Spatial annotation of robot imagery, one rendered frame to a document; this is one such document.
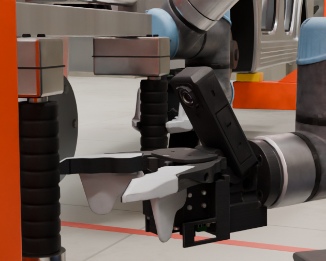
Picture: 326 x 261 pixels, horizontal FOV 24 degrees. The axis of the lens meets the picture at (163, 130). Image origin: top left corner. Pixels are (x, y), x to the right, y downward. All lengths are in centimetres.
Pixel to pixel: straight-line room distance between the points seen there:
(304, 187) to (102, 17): 28
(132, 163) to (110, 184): 3
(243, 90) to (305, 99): 369
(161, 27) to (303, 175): 41
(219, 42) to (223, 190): 54
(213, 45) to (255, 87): 328
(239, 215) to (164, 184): 14
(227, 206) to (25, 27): 25
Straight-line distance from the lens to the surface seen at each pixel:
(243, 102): 450
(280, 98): 446
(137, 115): 100
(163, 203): 63
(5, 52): 40
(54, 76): 65
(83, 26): 79
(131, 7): 96
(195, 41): 112
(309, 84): 79
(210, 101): 70
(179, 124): 97
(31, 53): 63
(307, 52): 80
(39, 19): 69
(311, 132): 80
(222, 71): 123
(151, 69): 95
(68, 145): 87
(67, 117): 86
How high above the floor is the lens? 95
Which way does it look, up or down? 7 degrees down
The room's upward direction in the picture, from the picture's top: straight up
